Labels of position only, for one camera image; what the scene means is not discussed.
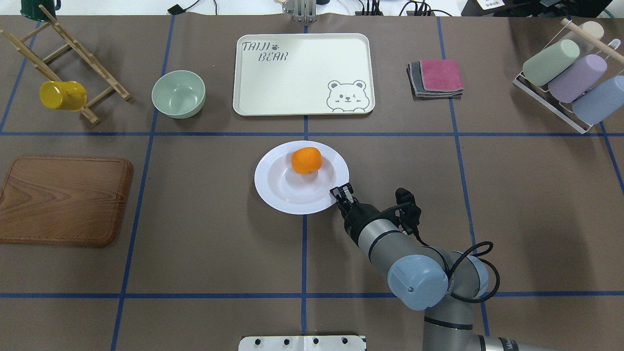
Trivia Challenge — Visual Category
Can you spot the pink folded cloth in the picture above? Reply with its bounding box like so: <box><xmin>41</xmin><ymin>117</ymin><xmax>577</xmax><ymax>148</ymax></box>
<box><xmin>420</xmin><ymin>59</ymin><xmax>464</xmax><ymax>93</ymax></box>

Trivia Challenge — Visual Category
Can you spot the grey folded cloth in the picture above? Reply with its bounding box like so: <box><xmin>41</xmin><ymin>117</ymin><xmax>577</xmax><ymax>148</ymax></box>
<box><xmin>408</xmin><ymin>60</ymin><xmax>464</xmax><ymax>98</ymax></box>

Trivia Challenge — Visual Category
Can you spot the purple plastic cup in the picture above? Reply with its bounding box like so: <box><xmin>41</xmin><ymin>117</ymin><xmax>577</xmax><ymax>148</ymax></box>
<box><xmin>548</xmin><ymin>54</ymin><xmax>607</xmax><ymax>103</ymax></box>

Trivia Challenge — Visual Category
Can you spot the wooden cutting board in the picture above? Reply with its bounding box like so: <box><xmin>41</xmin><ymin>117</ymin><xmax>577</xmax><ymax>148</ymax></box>
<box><xmin>0</xmin><ymin>156</ymin><xmax>134</xmax><ymax>247</ymax></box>

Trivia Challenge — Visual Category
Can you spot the green ceramic bowl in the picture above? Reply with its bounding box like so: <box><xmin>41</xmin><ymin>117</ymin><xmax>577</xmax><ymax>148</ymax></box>
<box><xmin>151</xmin><ymin>70</ymin><xmax>206</xmax><ymax>119</ymax></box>

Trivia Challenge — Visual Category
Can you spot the orange fruit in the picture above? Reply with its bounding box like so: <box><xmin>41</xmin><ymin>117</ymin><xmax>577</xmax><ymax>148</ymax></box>
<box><xmin>291</xmin><ymin>147</ymin><xmax>323</xmax><ymax>174</ymax></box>

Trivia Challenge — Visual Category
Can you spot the dark green mug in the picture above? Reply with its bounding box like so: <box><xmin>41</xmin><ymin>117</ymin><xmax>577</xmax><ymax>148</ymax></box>
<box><xmin>20</xmin><ymin>0</ymin><xmax>61</xmax><ymax>22</ymax></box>

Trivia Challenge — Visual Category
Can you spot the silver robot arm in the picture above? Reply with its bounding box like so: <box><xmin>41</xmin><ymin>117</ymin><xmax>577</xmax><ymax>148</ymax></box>
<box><xmin>330</xmin><ymin>183</ymin><xmax>545</xmax><ymax>351</ymax></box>

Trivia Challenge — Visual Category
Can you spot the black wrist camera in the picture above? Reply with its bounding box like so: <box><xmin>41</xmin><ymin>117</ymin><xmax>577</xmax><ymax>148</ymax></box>
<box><xmin>395</xmin><ymin>188</ymin><xmax>422</xmax><ymax>237</ymax></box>

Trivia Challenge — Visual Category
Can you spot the yellow plastic mug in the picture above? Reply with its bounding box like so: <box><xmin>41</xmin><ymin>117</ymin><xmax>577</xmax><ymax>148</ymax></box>
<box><xmin>39</xmin><ymin>80</ymin><xmax>87</xmax><ymax>112</ymax></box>

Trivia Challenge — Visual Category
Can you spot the white round plate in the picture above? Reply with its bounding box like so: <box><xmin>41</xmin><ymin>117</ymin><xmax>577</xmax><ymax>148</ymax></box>
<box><xmin>254</xmin><ymin>140</ymin><xmax>350</xmax><ymax>215</ymax></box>

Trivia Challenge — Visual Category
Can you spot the wooden drying rack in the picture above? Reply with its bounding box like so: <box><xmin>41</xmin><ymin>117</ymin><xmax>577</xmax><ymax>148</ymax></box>
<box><xmin>1</xmin><ymin>10</ymin><xmax>131</xmax><ymax>125</ymax></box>

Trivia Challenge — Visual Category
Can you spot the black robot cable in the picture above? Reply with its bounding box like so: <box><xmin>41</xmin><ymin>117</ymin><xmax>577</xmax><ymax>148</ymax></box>
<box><xmin>415</xmin><ymin>233</ymin><xmax>501</xmax><ymax>304</ymax></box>

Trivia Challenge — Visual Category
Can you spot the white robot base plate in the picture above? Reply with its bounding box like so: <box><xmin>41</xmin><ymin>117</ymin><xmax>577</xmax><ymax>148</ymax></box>
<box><xmin>238</xmin><ymin>335</ymin><xmax>367</xmax><ymax>351</ymax></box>

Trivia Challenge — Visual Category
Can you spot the blue plastic cup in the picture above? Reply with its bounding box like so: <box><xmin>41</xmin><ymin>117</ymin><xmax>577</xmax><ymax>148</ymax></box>
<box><xmin>572</xmin><ymin>75</ymin><xmax>624</xmax><ymax>125</ymax></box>

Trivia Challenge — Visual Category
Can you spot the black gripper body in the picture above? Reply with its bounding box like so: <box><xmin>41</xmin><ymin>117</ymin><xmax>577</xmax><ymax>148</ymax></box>
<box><xmin>338</xmin><ymin>200</ymin><xmax>381</xmax><ymax>242</ymax></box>

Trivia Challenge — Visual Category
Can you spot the beige plastic cup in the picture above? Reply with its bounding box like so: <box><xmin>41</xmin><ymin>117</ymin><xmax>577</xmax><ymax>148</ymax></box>
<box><xmin>579</xmin><ymin>21</ymin><xmax>605</xmax><ymax>40</ymax></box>

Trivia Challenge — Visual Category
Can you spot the cream bear serving tray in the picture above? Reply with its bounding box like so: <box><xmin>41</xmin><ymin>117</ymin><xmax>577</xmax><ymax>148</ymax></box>
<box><xmin>233</xmin><ymin>33</ymin><xmax>376</xmax><ymax>116</ymax></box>

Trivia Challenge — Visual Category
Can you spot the green plastic cup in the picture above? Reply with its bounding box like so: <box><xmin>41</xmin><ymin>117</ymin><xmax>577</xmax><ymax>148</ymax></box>
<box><xmin>522</xmin><ymin>39</ymin><xmax>580</xmax><ymax>86</ymax></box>

